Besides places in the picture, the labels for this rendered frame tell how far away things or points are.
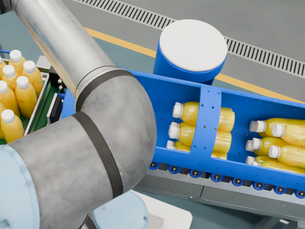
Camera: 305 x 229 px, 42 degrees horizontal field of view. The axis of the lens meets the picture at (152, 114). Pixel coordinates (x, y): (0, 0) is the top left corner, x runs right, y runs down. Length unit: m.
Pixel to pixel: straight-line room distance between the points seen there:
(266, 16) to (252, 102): 2.13
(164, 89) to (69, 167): 1.02
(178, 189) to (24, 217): 1.09
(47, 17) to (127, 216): 0.43
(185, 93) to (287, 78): 1.77
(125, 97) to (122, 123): 0.04
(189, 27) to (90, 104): 1.25
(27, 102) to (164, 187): 0.58
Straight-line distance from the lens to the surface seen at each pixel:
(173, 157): 1.26
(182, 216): 1.15
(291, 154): 1.35
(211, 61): 1.61
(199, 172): 1.41
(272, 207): 1.57
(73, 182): 0.45
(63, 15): 0.65
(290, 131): 1.35
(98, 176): 0.45
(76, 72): 0.56
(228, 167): 1.29
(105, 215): 0.85
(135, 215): 0.86
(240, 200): 1.53
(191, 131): 1.28
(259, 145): 1.40
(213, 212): 2.43
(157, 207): 1.15
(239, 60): 3.11
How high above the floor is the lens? 2.22
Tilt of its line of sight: 57 degrees down
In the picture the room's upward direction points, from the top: 12 degrees clockwise
